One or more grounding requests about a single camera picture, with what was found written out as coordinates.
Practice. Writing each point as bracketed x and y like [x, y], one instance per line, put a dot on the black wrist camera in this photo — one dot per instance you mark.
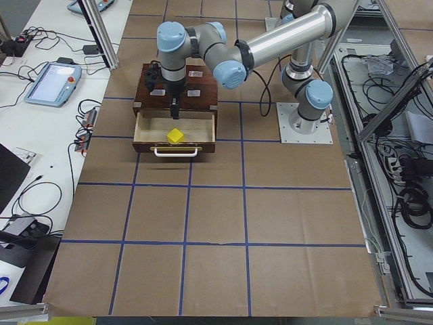
[152, 75]

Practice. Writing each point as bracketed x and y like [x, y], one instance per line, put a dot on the aluminium frame post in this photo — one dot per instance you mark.
[99, 32]

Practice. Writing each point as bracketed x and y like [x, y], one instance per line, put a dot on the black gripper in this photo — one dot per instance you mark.
[174, 89]

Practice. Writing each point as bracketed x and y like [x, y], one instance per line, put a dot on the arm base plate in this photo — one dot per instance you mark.
[295, 130]
[272, 23]

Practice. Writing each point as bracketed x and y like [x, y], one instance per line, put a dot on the dark wooden drawer cabinet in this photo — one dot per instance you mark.
[197, 92]

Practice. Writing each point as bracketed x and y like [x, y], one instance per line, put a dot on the black power adapter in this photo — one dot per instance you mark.
[90, 49]

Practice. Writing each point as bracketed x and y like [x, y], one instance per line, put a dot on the yellow block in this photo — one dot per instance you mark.
[175, 136]

